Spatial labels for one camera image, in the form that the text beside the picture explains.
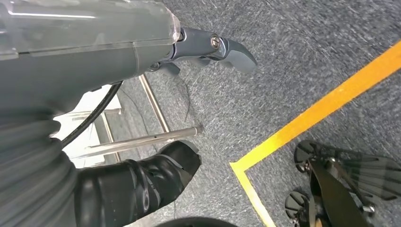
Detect white table steel legs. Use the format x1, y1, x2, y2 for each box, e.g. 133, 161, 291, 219
52, 73, 205, 168

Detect yellow floor tape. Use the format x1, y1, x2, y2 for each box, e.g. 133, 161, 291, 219
229, 40, 401, 227

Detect black left hand cable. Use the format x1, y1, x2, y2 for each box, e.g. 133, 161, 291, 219
60, 80, 124, 148

